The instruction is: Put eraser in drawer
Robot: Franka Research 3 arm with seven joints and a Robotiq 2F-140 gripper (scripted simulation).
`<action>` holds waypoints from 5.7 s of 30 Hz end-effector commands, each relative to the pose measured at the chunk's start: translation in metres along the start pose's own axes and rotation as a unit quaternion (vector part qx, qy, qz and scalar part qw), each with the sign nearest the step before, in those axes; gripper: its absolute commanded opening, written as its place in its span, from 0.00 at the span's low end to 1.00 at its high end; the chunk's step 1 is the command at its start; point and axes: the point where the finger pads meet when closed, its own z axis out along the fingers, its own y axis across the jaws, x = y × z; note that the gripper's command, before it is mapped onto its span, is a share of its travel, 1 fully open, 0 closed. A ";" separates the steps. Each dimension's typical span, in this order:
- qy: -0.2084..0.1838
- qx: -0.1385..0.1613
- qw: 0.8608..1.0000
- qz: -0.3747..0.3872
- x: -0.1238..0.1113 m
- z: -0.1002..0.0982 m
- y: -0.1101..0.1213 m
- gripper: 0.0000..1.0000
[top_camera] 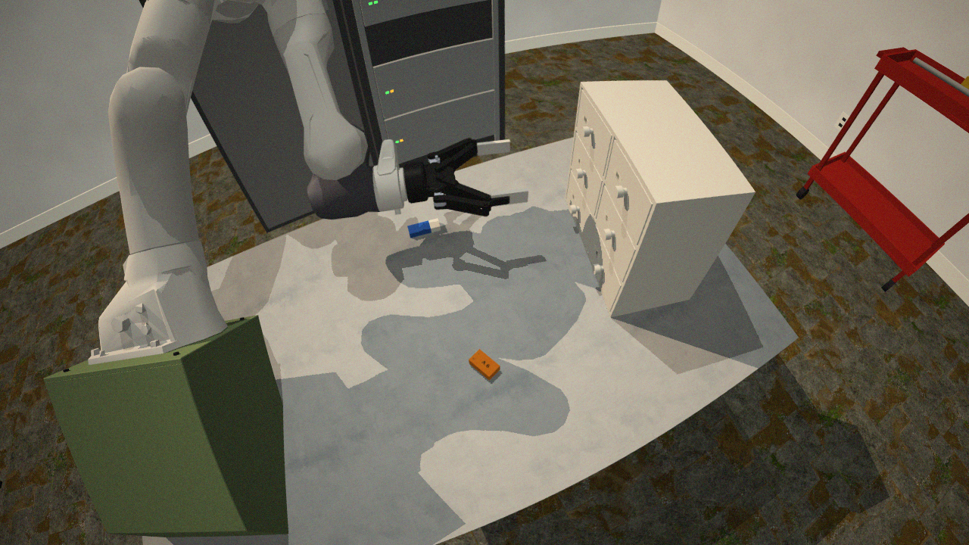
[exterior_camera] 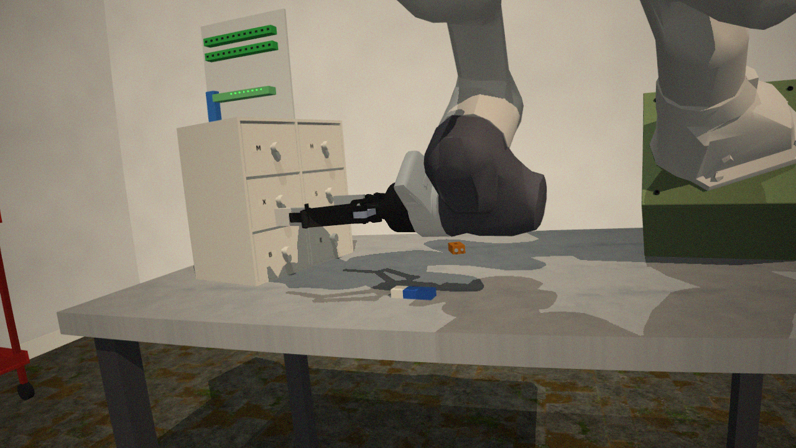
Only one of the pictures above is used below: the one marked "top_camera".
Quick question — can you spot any orange rectangular block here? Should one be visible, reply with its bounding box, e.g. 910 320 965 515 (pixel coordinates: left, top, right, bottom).
469 349 500 380

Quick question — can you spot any cream small chest of drawers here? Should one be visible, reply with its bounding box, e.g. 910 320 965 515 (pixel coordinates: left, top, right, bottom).
565 80 756 317

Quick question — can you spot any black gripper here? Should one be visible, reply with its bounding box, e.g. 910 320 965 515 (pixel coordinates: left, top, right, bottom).
403 138 528 216

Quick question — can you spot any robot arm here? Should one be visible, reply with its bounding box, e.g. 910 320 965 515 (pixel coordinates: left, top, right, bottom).
88 0 408 365

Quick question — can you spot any blue and white eraser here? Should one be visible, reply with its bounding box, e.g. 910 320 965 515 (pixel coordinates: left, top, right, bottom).
407 218 441 238

